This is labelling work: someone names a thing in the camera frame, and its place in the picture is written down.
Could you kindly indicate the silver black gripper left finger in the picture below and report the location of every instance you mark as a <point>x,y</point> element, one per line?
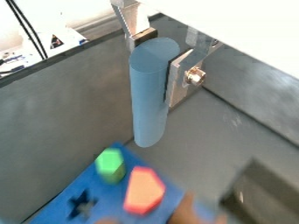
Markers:
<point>133,19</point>

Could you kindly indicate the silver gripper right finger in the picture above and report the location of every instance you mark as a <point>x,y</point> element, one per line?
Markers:
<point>184,69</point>

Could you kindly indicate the light blue oval peg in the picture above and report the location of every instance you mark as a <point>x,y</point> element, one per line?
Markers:
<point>148,65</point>

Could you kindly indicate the blue shape sorter board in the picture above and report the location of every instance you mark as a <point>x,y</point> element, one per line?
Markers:
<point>91,199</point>

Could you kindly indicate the white device with sticker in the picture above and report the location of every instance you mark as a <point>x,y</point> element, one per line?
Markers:
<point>55,42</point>

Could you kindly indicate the green hexagonal peg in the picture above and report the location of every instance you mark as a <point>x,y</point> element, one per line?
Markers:
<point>111,165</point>

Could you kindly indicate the red pentagon peg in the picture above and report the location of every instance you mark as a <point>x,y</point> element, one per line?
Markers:
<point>144,192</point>

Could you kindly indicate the tall brown block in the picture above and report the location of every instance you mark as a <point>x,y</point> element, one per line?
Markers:
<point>184,213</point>

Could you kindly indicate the brown round peg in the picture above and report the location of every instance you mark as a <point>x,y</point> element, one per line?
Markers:
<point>107,221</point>

